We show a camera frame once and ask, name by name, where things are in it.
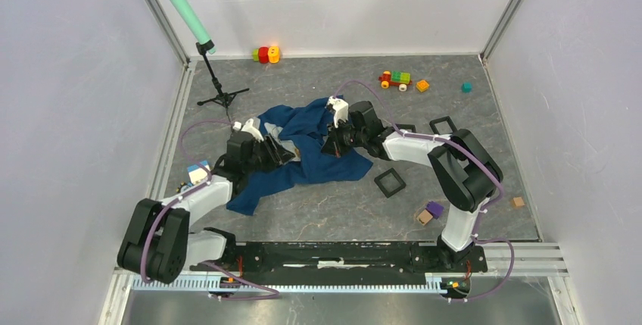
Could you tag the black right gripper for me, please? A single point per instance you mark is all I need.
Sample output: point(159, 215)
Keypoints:
point(332, 145)

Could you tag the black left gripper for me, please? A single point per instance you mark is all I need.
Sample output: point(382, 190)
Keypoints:
point(277, 154)

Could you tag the blue Mickey Mouse t-shirt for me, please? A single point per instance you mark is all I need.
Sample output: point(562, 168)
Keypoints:
point(305, 129)

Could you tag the black square frame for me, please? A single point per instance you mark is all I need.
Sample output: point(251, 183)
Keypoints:
point(442, 125)
point(390, 183)
point(407, 127)

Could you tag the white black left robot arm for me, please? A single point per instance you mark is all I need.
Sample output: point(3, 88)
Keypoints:
point(158, 243)

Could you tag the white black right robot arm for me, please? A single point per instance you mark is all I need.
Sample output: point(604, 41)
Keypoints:
point(466, 173)

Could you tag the colourful toy block train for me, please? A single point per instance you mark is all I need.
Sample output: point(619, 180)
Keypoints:
point(399, 79)

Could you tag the blue white block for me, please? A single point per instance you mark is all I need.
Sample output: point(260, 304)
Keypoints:
point(198, 172)

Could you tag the orange toy brick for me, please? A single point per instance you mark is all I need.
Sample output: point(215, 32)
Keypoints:
point(422, 85)

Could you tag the red green orange toy blocks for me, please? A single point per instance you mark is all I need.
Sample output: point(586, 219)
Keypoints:
point(267, 54)

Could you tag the tan wooden cube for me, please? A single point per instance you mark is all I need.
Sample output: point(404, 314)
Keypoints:
point(424, 217)

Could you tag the purple cube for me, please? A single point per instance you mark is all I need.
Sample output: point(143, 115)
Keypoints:
point(435, 209)

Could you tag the black tripod microphone stand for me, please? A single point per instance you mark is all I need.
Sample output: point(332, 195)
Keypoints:
point(222, 98)

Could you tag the teal small cube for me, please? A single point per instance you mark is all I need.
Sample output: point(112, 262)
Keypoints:
point(466, 87)

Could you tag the brown wooden cube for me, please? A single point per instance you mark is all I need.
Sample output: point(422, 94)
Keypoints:
point(517, 202)

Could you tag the mint green microphone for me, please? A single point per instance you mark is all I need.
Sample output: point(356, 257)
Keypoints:
point(188, 15)

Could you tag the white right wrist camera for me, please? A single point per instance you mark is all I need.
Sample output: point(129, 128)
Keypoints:
point(339, 109)

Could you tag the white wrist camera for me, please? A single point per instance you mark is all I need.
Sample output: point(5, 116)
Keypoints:
point(339, 109)
point(249, 131)

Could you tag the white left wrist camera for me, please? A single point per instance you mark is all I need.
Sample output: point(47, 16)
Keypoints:
point(249, 131)

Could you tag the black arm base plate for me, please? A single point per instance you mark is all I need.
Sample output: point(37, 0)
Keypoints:
point(346, 263)

